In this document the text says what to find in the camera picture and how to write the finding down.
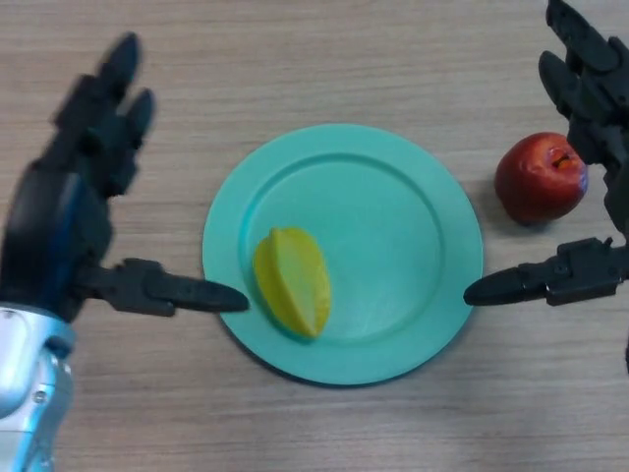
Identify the red apple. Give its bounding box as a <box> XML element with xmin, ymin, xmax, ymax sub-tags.
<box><xmin>493</xmin><ymin>131</ymin><xmax>589</xmax><ymax>226</ymax></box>

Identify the yellow starfruit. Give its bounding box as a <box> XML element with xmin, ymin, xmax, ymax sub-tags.
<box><xmin>252</xmin><ymin>225</ymin><xmax>333</xmax><ymax>339</ymax></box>

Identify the green round plate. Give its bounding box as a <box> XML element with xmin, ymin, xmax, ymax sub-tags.
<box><xmin>201</xmin><ymin>122</ymin><xmax>485</xmax><ymax>388</ymax></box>

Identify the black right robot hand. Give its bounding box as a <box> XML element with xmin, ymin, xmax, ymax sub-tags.
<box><xmin>463</xmin><ymin>0</ymin><xmax>629</xmax><ymax>309</ymax></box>

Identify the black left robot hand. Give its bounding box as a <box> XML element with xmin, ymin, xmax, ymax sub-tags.
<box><xmin>0</xmin><ymin>31</ymin><xmax>251</xmax><ymax>325</ymax></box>

